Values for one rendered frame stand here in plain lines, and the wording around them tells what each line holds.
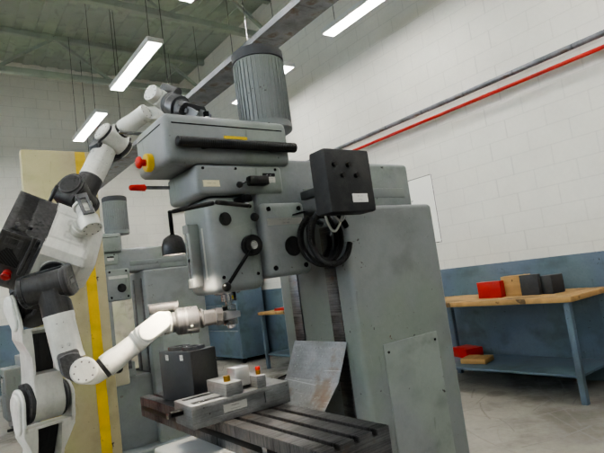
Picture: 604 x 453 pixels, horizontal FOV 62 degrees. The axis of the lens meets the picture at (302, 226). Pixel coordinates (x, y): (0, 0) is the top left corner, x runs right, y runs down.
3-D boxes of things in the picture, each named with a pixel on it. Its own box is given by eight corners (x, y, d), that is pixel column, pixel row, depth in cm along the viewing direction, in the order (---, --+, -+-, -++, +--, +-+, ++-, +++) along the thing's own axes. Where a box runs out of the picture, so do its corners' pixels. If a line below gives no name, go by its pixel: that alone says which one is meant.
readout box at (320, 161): (334, 211, 158) (324, 146, 160) (316, 217, 165) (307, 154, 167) (379, 209, 170) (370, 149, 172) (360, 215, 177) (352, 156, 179)
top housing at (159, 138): (167, 161, 154) (161, 110, 156) (137, 181, 175) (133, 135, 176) (292, 165, 183) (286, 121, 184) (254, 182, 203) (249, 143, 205)
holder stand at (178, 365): (195, 403, 189) (189, 348, 191) (163, 399, 204) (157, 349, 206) (220, 394, 198) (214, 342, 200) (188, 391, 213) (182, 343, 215)
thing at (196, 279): (193, 288, 164) (186, 224, 167) (189, 288, 168) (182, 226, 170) (205, 286, 167) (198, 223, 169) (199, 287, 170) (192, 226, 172)
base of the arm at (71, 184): (44, 200, 177) (75, 201, 176) (57, 172, 184) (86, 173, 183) (65, 224, 190) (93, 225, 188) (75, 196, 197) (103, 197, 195)
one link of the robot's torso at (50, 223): (-32, 306, 164) (-2, 235, 147) (2, 235, 189) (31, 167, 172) (61, 331, 177) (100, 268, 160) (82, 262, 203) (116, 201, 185)
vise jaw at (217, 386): (226, 396, 159) (225, 384, 159) (207, 392, 171) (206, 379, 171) (244, 392, 162) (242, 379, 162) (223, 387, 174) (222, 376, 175)
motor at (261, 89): (258, 123, 181) (247, 38, 184) (231, 139, 196) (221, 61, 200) (303, 127, 193) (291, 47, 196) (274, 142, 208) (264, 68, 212)
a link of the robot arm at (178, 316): (188, 332, 163) (151, 337, 159) (185, 336, 172) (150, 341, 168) (183, 297, 166) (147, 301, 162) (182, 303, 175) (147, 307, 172)
